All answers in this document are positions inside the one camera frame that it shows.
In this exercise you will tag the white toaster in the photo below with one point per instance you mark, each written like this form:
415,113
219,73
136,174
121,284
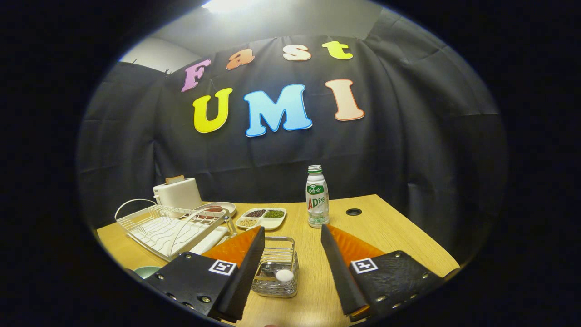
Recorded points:
179,195

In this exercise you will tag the brown toast slice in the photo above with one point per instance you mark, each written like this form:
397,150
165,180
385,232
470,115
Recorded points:
174,180

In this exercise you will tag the white and green drink bottle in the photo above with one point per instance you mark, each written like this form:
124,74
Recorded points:
317,200

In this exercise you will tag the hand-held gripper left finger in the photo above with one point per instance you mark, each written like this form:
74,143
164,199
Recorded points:
247,272

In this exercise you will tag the beige round plate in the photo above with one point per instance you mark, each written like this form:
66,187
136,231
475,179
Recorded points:
227,208

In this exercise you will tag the cream divided tray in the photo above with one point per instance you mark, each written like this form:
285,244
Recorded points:
272,223

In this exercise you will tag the dark red beans pile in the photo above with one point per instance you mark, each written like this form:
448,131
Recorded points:
255,213

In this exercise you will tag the pale green plate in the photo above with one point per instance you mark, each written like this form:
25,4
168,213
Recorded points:
147,272

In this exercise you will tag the red meat piece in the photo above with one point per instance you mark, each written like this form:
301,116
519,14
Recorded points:
206,217
214,209

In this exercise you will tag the green beans pile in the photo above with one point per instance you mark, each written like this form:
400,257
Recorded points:
274,213

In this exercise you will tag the white drip tray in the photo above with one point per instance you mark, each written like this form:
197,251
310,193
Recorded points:
209,240

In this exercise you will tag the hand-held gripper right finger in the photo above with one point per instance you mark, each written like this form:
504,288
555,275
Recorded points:
338,272

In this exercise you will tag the black backdrop cloth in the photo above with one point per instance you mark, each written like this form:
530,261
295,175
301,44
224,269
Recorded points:
408,159

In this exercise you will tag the yellow soybeans pile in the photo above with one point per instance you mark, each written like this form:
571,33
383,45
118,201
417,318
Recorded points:
247,222

